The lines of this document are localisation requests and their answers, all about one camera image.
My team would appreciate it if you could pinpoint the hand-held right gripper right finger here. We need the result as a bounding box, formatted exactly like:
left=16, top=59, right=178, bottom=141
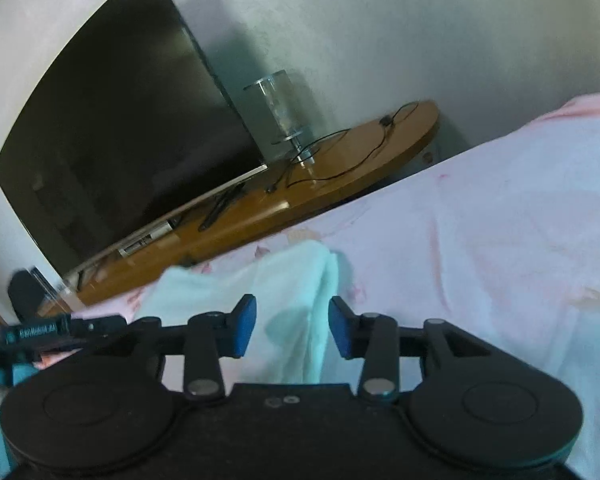
left=328, top=296, right=486, bottom=402

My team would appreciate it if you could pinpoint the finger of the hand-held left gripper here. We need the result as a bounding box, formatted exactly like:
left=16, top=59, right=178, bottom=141
left=0, top=313, right=127, bottom=357

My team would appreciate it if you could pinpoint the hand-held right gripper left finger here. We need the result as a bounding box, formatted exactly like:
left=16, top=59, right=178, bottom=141
left=122, top=294, right=257, bottom=403

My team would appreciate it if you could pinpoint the small white garment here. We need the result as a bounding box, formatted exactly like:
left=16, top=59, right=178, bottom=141
left=139, top=240, right=342, bottom=387

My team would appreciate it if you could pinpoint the dark round object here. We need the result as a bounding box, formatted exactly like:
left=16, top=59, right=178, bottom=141
left=7, top=267, right=74, bottom=322

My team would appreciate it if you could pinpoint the white flat device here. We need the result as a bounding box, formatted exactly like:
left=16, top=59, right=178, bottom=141
left=117, top=220, right=174, bottom=258

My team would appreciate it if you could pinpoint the pink floral bed sheet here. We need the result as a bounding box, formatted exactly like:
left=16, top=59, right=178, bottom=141
left=39, top=67, right=600, bottom=480

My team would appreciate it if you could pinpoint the wooden television stand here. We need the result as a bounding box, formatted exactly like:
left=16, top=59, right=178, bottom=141
left=62, top=100, right=441, bottom=307

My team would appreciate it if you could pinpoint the black flat television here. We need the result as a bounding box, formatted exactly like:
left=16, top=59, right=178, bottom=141
left=0, top=0, right=269, bottom=279

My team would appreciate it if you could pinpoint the thin black cable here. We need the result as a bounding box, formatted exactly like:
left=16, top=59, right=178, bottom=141
left=264, top=101, right=422, bottom=194

